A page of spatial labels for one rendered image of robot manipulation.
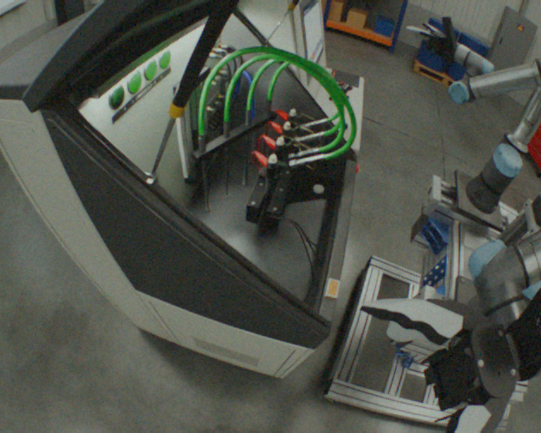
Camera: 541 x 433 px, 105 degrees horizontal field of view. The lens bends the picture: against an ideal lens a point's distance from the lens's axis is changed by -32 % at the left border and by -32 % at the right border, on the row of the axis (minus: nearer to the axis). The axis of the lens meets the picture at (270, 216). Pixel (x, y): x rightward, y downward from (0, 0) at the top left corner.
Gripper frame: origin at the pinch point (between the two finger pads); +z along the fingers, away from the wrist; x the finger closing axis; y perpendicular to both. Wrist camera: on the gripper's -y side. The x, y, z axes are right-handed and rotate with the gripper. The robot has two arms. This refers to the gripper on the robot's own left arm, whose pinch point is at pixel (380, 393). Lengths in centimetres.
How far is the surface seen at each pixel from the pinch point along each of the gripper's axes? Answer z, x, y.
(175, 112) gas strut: 17.2, 28.7, -4.4
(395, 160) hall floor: -132, 214, 118
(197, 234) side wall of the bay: 16.3, 30.5, 18.3
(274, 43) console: 1, 96, 1
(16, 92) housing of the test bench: 48, 36, -8
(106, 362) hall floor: 86, 40, 141
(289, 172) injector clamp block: -6, 75, 38
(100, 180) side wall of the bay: 32.9, 33.5, 9.5
